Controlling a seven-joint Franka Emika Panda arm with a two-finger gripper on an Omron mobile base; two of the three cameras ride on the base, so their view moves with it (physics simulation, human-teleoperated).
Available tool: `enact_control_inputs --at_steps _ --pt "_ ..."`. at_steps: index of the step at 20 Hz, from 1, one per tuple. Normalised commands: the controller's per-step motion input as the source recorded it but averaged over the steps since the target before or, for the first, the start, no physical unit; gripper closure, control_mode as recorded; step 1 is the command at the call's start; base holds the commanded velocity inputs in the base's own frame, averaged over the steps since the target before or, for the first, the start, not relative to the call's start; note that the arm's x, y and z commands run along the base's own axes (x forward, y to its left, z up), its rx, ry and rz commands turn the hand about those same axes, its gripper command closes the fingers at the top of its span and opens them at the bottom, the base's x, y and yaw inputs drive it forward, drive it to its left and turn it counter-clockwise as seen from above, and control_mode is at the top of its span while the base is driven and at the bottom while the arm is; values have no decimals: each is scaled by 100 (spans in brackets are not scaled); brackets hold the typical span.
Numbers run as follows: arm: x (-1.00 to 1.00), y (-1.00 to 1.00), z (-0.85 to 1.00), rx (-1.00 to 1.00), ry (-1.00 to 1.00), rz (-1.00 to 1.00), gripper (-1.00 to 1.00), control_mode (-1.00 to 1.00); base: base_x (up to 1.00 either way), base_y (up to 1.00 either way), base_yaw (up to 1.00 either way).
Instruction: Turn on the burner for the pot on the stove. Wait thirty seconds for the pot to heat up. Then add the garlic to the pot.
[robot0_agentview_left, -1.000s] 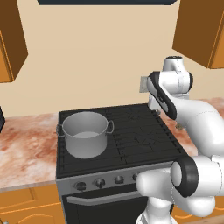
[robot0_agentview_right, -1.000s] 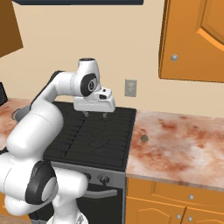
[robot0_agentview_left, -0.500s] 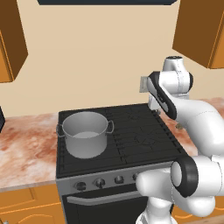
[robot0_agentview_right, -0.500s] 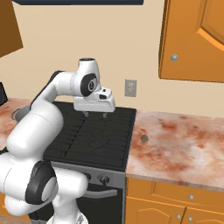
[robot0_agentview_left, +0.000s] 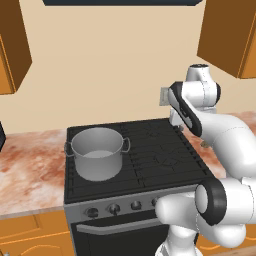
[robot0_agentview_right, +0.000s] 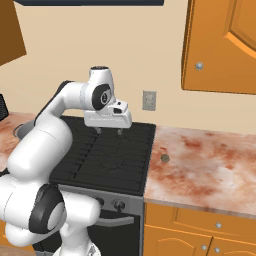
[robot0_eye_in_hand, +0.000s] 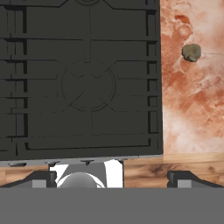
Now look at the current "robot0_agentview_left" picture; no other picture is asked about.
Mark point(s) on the dark range hood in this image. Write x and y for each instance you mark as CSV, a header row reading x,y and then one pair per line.
x,y
123,2

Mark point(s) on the orange drawer front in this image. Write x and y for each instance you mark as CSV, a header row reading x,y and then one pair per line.
x,y
30,225

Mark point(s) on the black appliance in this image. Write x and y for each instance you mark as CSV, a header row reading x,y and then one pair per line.
x,y
2,136

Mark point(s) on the black stove knob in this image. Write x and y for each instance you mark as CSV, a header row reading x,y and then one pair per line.
x,y
136,205
114,209
91,212
154,201

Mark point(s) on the orange cupboard door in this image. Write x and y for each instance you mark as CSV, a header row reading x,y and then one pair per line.
x,y
36,246

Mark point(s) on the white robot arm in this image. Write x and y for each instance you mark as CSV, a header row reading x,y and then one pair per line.
x,y
233,140

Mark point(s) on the grey wall socket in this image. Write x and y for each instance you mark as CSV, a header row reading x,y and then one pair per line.
x,y
163,96

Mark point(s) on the black oven door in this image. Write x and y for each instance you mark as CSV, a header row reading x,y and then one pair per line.
x,y
126,241

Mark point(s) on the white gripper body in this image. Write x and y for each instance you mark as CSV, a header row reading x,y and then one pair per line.
x,y
175,118

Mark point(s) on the orange base cupboard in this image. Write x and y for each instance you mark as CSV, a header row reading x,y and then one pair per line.
x,y
206,249

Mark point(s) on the brown wall cupboard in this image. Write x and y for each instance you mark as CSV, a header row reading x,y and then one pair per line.
x,y
13,43
230,33

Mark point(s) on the grey steel pot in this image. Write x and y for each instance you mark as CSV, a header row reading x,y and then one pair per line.
x,y
98,163

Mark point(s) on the black stove with oven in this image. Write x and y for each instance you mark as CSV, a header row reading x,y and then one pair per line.
x,y
156,150

